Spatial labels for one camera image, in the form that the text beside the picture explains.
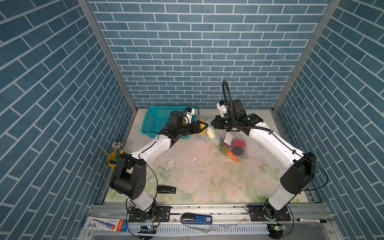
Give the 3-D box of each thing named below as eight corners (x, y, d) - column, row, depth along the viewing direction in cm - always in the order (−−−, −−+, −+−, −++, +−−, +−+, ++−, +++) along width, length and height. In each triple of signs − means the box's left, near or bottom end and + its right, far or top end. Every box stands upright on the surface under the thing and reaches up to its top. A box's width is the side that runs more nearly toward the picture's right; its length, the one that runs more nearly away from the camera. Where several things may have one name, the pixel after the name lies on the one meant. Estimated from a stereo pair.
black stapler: (158, 193, 82) (156, 191, 79) (159, 187, 84) (157, 185, 81) (175, 193, 82) (175, 191, 79) (176, 187, 84) (175, 185, 81)
